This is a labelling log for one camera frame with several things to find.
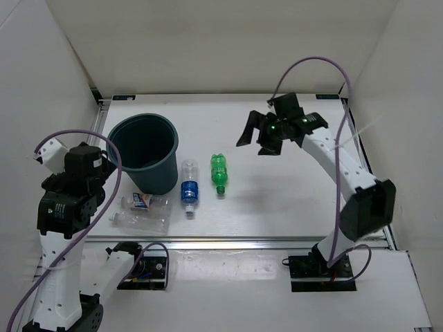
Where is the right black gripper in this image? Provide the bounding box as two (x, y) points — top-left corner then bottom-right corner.
(237, 110), (288, 156)

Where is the green plastic bottle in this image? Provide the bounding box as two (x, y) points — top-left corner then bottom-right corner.
(210, 154), (228, 196)

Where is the clear unlabelled plastic bottle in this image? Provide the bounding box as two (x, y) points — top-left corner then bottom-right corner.
(109, 212), (169, 235)

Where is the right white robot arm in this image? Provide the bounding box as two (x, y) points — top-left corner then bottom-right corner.
(237, 93), (396, 277)

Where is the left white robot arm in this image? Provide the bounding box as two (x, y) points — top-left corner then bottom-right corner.
(23, 138), (145, 331)

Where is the dark teal plastic bin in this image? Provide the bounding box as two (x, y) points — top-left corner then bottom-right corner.
(108, 113), (179, 195)

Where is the clear bottle orange blue label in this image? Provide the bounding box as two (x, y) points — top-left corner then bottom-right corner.
(120, 192), (171, 218)

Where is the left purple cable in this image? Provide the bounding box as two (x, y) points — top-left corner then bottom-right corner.
(7, 129), (170, 332)

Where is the purple cable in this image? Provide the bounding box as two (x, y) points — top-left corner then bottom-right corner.
(271, 57), (372, 288)
(7, 129), (170, 332)

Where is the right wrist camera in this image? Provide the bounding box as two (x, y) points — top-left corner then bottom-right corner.
(266, 93), (300, 111)

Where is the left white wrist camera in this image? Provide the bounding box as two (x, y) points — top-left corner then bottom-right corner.
(33, 138), (69, 174)

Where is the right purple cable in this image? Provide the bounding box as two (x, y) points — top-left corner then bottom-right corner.
(271, 57), (372, 288)

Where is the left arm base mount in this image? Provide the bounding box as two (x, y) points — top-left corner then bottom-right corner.
(117, 252), (168, 291)

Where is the aluminium table edge rail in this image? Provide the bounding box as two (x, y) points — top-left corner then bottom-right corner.
(82, 236), (392, 250)

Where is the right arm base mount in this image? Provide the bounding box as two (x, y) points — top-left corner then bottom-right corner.
(282, 255), (356, 293)

